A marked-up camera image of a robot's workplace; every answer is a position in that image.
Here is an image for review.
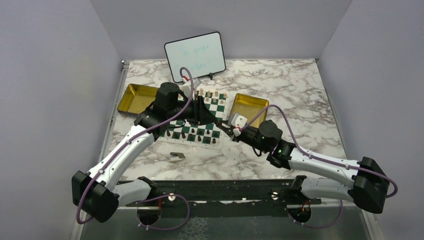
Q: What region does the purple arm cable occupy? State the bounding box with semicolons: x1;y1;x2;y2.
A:
240;104;398;199
76;66;195;225

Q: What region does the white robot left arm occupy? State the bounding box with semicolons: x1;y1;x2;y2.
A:
71;79;218;224

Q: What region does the green white chess board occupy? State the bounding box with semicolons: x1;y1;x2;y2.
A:
158;98;230;150

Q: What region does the beige plastic clip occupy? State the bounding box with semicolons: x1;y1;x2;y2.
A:
170;152;185;162

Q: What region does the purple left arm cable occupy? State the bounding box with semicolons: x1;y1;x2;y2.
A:
76;66;195;225

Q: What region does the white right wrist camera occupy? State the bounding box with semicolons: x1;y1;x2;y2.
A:
228;112;248;137

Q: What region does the small whiteboard on stand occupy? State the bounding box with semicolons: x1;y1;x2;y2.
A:
164;31;227;83

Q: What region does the right gold tin box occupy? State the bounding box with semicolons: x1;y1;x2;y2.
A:
230;93;270;123

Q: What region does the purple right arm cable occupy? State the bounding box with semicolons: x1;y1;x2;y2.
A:
240;104;398;199

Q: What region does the light chess pieces row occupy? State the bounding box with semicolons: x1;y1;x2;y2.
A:
193;87;230;106

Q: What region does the gold tin box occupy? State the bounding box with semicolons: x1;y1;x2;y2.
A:
230;93;270;123
117;83;159;118

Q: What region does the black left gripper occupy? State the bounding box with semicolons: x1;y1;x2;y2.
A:
168;95;219;126

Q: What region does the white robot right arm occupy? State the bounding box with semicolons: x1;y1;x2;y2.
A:
216;120;390;214

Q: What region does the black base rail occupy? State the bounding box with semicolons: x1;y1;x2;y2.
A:
127;176;322;218

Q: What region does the left gold tin box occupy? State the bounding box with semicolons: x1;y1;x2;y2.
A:
117;83;159;118

